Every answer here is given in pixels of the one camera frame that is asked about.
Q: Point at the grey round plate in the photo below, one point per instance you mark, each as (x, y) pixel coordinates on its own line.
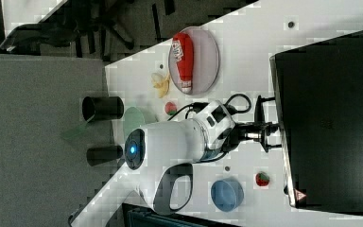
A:
(206, 61)

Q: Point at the blue bowl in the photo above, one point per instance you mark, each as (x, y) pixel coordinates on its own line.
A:
(227, 194)

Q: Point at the dark blue storage bin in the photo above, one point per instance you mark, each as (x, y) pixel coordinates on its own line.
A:
(139, 216)

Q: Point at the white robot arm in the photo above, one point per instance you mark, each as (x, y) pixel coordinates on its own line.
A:
(160, 153)

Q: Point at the black toaster oven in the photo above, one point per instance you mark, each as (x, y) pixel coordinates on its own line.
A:
(318, 93)

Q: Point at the red ketchup bottle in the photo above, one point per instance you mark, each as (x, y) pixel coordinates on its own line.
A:
(183, 52)

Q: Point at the black office chair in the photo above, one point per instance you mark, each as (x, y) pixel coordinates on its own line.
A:
(68, 24)

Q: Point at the mint green colander bowl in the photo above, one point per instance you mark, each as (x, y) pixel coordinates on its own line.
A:
(135, 117)

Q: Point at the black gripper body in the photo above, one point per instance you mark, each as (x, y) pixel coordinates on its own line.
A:
(258, 132)

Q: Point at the yellow peeled banana toy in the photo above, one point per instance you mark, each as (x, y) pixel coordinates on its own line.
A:
(160, 83)

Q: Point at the black cylinder post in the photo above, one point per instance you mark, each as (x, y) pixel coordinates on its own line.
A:
(98, 156)

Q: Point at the red strawberry toy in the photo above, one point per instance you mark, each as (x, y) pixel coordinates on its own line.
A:
(262, 179)

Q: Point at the black cylinder cup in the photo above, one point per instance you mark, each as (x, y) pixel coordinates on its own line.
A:
(102, 108)

